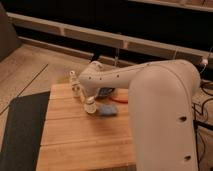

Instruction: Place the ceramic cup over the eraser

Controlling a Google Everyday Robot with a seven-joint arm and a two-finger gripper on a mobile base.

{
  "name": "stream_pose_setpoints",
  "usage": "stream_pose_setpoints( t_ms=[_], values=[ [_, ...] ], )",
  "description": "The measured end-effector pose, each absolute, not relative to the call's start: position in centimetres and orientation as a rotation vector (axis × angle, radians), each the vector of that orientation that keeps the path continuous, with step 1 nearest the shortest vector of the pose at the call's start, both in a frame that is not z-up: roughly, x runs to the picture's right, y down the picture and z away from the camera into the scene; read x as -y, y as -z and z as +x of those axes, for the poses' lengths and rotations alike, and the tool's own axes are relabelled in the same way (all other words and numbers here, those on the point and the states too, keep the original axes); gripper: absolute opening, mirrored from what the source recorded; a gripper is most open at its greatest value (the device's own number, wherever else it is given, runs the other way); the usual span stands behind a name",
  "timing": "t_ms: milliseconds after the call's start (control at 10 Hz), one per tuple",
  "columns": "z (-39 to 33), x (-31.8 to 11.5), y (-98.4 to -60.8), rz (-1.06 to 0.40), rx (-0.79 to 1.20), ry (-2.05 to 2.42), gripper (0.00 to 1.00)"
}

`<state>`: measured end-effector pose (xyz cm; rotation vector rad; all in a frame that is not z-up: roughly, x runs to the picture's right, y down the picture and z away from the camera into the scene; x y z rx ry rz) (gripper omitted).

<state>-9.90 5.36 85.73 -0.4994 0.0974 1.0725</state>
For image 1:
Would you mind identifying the black floor mat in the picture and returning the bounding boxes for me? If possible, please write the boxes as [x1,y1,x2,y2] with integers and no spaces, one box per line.
[0,91,50,171]

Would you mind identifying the white wall plug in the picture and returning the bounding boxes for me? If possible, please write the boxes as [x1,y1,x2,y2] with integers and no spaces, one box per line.
[200,58,209,66]

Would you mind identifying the red handled tool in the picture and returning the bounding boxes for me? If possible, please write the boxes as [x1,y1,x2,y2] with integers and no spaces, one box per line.
[110,97,128,104]

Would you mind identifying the blue sponge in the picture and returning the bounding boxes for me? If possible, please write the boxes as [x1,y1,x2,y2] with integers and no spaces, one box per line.
[98,104,118,116]

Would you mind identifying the black cables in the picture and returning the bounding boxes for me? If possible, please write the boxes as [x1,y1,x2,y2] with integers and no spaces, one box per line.
[191,79,213,171]

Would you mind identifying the black frying pan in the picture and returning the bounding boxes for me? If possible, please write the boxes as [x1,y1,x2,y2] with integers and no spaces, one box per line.
[97,87,114,98]

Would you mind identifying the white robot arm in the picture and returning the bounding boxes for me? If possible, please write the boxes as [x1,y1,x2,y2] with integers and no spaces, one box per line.
[79,60,200,171]

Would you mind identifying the white ceramic cup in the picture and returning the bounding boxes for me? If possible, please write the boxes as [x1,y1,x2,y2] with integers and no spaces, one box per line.
[84,97,97,114]

